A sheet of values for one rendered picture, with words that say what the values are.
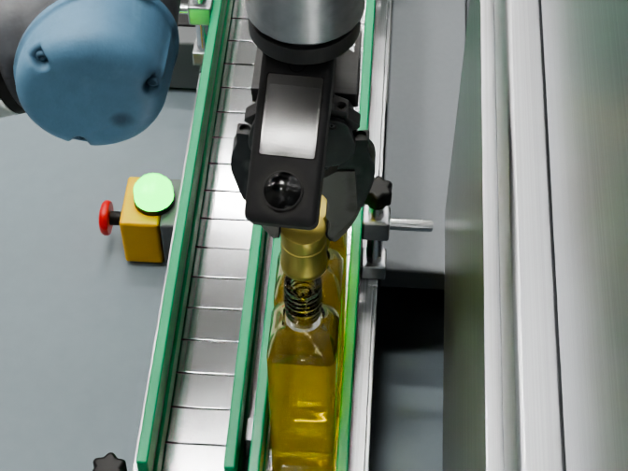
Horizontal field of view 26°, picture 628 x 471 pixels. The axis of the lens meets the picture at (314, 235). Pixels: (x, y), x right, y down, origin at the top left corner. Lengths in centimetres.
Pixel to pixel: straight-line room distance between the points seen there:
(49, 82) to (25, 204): 97
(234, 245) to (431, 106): 29
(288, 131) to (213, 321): 51
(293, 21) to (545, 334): 25
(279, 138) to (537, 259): 20
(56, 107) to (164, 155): 99
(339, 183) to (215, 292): 44
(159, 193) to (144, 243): 7
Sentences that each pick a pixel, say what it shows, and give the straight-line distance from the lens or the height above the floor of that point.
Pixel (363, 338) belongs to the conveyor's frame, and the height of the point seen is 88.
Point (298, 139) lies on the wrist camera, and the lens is 85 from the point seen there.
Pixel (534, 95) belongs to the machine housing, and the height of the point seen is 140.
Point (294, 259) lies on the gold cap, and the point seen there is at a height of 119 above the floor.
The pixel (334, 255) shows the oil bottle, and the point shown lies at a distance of 112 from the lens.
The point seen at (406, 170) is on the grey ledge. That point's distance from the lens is 146.
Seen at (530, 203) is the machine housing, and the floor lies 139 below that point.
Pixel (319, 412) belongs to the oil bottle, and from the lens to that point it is 115.
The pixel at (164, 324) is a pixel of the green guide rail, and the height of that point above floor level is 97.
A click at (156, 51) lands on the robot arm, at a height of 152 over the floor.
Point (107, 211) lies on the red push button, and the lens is 154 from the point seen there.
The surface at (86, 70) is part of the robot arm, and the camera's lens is 66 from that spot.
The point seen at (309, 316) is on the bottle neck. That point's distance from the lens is 106.
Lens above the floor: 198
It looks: 52 degrees down
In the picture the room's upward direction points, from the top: straight up
